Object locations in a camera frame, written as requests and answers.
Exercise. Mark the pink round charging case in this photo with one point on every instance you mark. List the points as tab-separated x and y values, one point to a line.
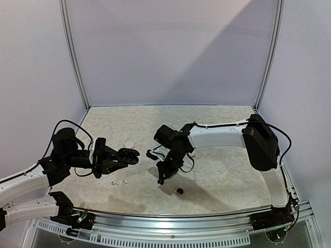
129	144

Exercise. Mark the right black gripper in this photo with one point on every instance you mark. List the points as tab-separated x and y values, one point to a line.
168	165

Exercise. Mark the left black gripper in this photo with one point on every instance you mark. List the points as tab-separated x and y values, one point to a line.
118	166

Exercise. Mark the aluminium front rail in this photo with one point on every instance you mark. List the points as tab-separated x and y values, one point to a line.
222	230

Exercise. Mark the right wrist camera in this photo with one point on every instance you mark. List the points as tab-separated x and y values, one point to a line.
156	154

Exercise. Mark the left metal corner post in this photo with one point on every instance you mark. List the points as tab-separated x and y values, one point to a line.
63	5

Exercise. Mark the right metal corner post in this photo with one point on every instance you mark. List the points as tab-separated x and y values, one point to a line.
270	55

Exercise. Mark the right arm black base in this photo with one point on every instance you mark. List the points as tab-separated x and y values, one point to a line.
276	216

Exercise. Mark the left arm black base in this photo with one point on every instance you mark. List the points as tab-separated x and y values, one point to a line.
76	219

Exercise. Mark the black oval charging case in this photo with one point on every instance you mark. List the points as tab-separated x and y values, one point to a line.
128	156

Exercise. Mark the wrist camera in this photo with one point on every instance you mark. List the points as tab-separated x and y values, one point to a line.
156	154
97	148

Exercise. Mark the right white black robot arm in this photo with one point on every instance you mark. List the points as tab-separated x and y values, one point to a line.
253	134

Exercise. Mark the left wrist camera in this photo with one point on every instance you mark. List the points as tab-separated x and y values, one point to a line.
97	148

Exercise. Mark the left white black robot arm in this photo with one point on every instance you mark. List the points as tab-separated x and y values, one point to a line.
68	151

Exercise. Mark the metal corner post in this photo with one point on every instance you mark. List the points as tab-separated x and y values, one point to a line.
270	55
63	5

